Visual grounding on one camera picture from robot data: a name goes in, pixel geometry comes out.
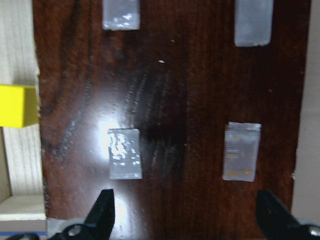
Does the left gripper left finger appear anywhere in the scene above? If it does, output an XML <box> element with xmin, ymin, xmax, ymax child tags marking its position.
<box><xmin>50</xmin><ymin>189</ymin><xmax>115</xmax><ymax>240</ymax></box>

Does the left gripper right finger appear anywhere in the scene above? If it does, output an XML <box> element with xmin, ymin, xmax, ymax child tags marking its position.
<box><xmin>255</xmin><ymin>189</ymin><xmax>320</xmax><ymax>240</ymax></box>

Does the pale wooden drawer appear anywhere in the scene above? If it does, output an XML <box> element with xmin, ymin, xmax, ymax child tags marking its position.
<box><xmin>0</xmin><ymin>0</ymin><xmax>47</xmax><ymax>237</ymax></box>

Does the yellow block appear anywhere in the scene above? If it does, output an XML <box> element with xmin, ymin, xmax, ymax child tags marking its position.
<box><xmin>0</xmin><ymin>84</ymin><xmax>39</xmax><ymax>128</ymax></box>

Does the dark wooden drawer cabinet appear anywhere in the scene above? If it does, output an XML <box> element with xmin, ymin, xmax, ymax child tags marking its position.
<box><xmin>32</xmin><ymin>0</ymin><xmax>311</xmax><ymax>240</ymax></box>

